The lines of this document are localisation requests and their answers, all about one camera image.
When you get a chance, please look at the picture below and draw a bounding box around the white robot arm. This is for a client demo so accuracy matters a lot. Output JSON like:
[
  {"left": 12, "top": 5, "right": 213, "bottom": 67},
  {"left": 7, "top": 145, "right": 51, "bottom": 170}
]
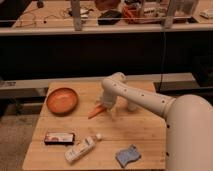
[{"left": 101, "top": 72, "right": 213, "bottom": 171}]

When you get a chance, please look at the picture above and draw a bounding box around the white plastic bottle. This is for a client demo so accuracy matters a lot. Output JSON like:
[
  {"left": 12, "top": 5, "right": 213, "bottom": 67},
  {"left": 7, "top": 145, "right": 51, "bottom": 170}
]
[{"left": 65, "top": 133, "right": 102, "bottom": 164}]

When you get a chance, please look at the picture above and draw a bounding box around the translucent plastic cup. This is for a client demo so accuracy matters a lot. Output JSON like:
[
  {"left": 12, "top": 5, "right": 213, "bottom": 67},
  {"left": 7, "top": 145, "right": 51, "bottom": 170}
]
[{"left": 127, "top": 101, "right": 138, "bottom": 112}]

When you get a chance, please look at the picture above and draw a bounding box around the metal post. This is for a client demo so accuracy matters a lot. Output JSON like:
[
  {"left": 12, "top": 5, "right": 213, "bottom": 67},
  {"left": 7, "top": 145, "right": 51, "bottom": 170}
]
[
  {"left": 164, "top": 0, "right": 176, "bottom": 29},
  {"left": 70, "top": 0, "right": 82, "bottom": 31}
]

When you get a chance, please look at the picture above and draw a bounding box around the orange pepper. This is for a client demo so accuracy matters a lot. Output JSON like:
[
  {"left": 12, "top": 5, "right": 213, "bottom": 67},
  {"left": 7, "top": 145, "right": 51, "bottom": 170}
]
[{"left": 88, "top": 104, "right": 106, "bottom": 119}]

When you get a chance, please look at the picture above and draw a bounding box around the black rectangular box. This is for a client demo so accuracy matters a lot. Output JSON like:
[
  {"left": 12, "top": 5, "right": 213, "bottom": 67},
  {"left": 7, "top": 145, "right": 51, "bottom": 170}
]
[{"left": 44, "top": 132, "right": 75, "bottom": 145}]

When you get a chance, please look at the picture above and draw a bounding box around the hanging black cable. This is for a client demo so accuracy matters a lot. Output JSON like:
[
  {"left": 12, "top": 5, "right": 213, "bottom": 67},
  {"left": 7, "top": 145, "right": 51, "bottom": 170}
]
[{"left": 156, "top": 27, "right": 167, "bottom": 89}]

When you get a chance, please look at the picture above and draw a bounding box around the orange bowl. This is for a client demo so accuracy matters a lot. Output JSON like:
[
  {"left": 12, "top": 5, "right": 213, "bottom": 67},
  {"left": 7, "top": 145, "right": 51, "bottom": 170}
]
[{"left": 46, "top": 87, "right": 78, "bottom": 116}]

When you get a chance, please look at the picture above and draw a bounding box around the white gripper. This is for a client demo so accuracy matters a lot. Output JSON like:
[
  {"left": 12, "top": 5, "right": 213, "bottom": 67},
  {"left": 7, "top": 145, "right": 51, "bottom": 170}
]
[{"left": 100, "top": 91, "right": 117, "bottom": 109}]

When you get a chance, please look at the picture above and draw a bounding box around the left metal post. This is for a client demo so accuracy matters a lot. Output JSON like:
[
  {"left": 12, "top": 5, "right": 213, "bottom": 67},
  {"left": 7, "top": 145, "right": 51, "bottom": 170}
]
[{"left": 70, "top": 0, "right": 82, "bottom": 31}]

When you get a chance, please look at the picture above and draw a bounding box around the right metal post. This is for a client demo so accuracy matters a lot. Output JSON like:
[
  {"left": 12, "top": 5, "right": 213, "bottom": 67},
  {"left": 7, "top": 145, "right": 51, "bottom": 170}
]
[{"left": 164, "top": 0, "right": 176, "bottom": 29}]

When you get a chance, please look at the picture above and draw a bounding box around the blue sponge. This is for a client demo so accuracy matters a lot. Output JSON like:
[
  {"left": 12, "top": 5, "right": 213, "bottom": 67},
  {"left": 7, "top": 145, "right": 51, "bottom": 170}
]
[{"left": 115, "top": 145, "right": 141, "bottom": 168}]

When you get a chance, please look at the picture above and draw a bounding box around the black object on bench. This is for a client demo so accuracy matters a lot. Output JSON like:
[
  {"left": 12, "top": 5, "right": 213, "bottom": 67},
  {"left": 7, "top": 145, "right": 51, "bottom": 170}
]
[{"left": 98, "top": 10, "right": 122, "bottom": 25}]

